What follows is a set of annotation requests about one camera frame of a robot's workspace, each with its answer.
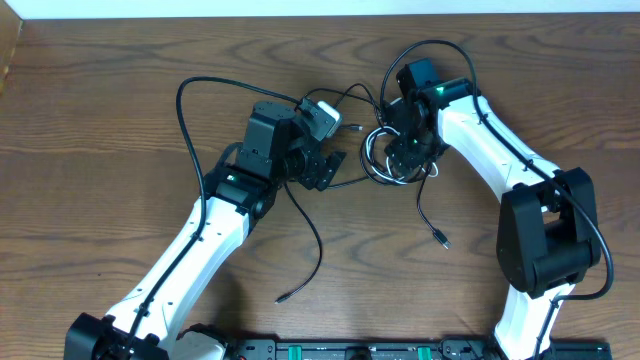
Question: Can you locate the white usb cable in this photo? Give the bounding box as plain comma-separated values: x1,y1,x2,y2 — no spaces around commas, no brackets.
364,124,440,185

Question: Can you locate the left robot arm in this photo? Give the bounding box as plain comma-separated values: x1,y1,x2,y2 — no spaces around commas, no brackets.
64,98,345,359

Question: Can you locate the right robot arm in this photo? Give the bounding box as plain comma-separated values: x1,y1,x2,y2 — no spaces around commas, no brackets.
384,59,613,359

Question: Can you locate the left camera cable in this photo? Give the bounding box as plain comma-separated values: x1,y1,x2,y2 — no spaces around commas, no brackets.
117,75,304,360

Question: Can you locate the camera cable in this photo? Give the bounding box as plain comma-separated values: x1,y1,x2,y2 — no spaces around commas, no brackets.
117,75,304,360
378,38,615,360

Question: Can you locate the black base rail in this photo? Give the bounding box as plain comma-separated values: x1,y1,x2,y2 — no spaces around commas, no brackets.
169,338,614,360

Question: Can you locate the right camera cable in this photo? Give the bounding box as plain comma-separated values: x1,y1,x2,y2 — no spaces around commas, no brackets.
378,38,615,360

